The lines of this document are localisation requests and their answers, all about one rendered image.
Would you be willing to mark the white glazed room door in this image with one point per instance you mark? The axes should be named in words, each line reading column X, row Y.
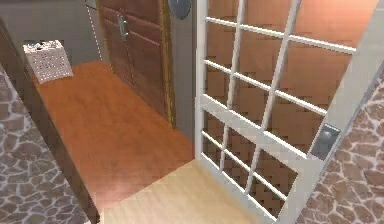
column 258, row 130

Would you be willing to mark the white perforated bin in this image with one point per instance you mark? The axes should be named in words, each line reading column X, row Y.
column 49, row 62

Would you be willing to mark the brown wooden room door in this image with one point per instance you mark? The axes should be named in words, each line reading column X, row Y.
column 140, row 56

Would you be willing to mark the grey round wall object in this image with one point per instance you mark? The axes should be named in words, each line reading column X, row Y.
column 180, row 8

